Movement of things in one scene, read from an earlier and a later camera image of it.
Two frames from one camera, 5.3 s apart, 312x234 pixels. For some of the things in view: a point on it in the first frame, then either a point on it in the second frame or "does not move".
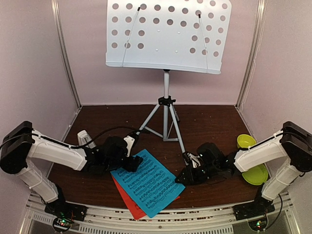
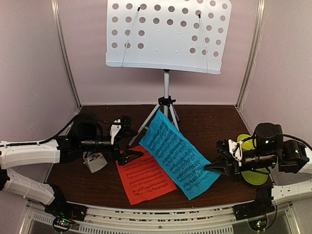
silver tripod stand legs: (166, 102) does not move
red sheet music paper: (138, 214) to (143, 178)
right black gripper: (189, 177) to (225, 167)
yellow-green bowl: (244, 141) does not move
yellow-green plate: (256, 176) does not move
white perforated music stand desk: (185, 35) does not move
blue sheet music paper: (152, 186) to (178, 158)
